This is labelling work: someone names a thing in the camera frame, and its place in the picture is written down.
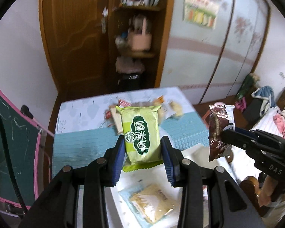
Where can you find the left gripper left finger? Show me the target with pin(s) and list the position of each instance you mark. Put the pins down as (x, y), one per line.
(114, 163)

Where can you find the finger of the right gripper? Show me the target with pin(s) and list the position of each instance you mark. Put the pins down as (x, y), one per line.
(245, 134)
(229, 137)

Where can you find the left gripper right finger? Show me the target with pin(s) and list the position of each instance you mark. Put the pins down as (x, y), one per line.
(180, 171)

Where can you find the white plastic storage tray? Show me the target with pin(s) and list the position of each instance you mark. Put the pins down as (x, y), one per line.
(119, 213)

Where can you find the green pastry packet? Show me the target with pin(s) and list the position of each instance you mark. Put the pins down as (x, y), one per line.
(142, 137)

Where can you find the brown chocolate snack packet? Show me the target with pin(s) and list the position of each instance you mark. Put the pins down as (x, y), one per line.
(221, 118)

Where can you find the tan sandwich biscuit packet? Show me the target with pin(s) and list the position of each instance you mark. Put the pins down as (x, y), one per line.
(150, 204)

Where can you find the clear yellow cake packet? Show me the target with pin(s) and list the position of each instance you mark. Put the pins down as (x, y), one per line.
(177, 108)

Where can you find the orange white snack packet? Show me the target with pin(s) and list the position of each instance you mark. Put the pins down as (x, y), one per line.
(159, 101)

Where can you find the Cookies red white packet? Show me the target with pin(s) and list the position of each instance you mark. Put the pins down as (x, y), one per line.
(123, 103)

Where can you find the person's right hand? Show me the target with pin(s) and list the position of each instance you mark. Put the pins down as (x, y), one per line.
(267, 190)

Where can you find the white pink checked bedding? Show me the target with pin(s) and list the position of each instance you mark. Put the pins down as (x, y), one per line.
(272, 122)

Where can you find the pile of clothes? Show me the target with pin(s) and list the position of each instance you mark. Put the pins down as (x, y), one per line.
(254, 102)

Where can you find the teal floral tablecloth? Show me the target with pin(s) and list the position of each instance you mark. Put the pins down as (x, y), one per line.
(83, 134)

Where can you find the pale sliding wardrobe doors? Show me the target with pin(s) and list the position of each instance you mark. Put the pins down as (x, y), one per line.
(211, 64)

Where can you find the pink basket on shelf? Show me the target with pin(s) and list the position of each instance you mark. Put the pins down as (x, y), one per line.
(140, 41)

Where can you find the wooden shelf unit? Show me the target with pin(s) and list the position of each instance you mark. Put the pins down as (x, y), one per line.
(138, 69)

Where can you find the brown wooden door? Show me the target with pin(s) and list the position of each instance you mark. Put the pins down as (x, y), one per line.
(75, 41)

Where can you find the green chalkboard pink frame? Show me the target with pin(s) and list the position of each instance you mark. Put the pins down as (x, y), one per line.
(23, 159)

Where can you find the colourful wall poster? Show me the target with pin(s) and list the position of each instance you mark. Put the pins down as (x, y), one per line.
(202, 12)

